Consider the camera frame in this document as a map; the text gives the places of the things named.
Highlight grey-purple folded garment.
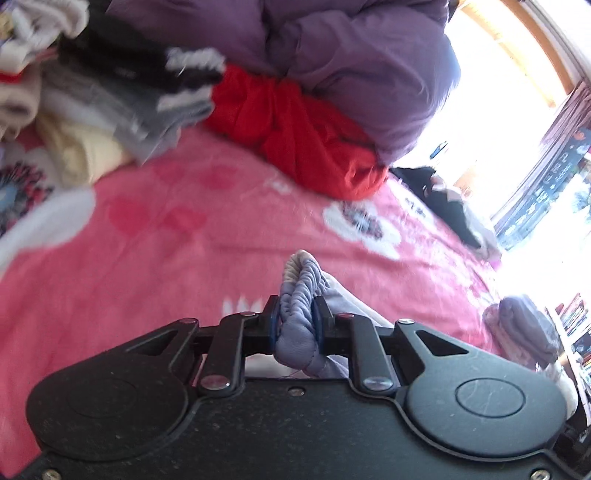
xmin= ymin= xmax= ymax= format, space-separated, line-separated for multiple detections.
xmin=496 ymin=295 xmax=562 ymax=366

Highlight purple duvet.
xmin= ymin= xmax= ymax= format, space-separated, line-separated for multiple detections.
xmin=104 ymin=0 xmax=462 ymax=166

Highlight red garment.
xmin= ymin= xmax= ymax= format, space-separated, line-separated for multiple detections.
xmin=203 ymin=65 xmax=391 ymax=202

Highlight pile of white clothes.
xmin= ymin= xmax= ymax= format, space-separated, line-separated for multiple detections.
xmin=0 ymin=0 xmax=92 ymax=75

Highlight row of books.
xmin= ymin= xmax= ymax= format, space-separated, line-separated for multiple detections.
xmin=547 ymin=291 xmax=591 ymax=371

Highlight beige folded garment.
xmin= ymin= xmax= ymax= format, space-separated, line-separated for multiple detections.
xmin=0 ymin=74 xmax=45 ymax=142

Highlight black folded garment striped cuffs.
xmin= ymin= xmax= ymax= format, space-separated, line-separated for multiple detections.
xmin=58 ymin=14 xmax=228 ymax=95

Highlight grey folded garment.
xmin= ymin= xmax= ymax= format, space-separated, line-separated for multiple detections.
xmin=41 ymin=69 xmax=216 ymax=165

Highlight lavender pants with cream stripe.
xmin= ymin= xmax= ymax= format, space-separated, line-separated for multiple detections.
xmin=273 ymin=249 xmax=399 ymax=380

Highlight dark blue wall banner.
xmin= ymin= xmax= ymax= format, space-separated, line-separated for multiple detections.
xmin=494 ymin=138 xmax=591 ymax=251

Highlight black crumpled garment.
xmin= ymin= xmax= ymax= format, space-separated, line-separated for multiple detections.
xmin=390 ymin=165 xmax=484 ymax=250

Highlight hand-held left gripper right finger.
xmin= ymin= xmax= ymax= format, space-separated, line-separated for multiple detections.
xmin=311 ymin=298 xmax=477 ymax=394

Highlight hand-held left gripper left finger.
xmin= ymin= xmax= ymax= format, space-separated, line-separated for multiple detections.
xmin=111 ymin=295 xmax=282 ymax=394

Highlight pink floral bedsheet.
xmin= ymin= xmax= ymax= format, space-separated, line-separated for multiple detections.
xmin=0 ymin=124 xmax=525 ymax=477

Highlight pink curtain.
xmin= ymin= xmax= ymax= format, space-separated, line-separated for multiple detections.
xmin=544 ymin=80 xmax=591 ymax=145

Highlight cream folded garment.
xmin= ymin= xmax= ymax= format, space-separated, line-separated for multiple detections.
xmin=34 ymin=111 xmax=136 ymax=188

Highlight beige crumpled garment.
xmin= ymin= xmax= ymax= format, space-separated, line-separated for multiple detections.
xmin=429 ymin=178 xmax=503 ymax=263

